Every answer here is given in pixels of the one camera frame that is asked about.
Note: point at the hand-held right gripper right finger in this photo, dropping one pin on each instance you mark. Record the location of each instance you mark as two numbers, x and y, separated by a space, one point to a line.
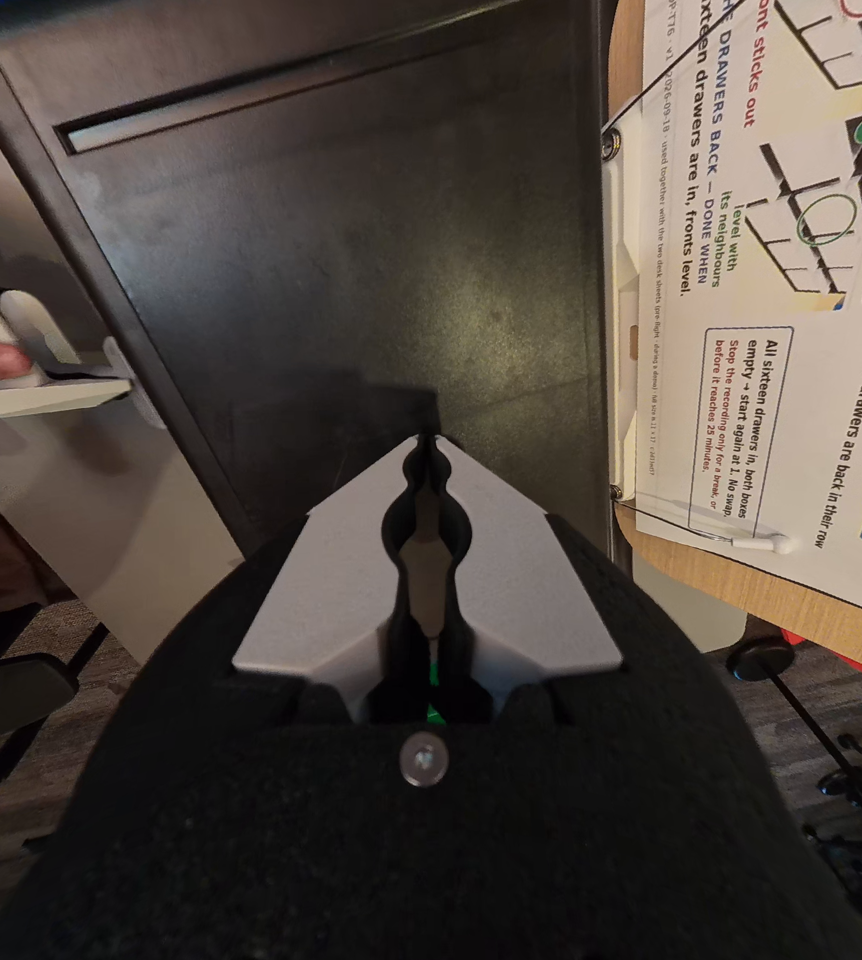
536 592

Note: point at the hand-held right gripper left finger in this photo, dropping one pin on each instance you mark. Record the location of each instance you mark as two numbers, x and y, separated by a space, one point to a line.
311 585

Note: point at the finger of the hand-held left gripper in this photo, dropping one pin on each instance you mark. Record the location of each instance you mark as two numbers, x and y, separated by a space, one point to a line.
138 390
55 395

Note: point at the black drawer cabinet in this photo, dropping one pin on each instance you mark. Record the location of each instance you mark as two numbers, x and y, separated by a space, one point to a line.
326 225

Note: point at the white table leg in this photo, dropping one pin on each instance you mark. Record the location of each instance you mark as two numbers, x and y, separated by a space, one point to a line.
690 600

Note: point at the white plastic sheet holder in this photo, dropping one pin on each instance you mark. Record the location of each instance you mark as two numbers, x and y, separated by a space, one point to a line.
621 300

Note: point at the red object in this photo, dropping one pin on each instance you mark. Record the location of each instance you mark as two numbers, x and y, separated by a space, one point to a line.
858 667

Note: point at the printed instruction sheet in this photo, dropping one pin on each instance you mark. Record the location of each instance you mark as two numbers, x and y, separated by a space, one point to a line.
798 375

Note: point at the black chair base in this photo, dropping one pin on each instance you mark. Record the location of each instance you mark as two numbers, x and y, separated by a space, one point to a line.
851 780

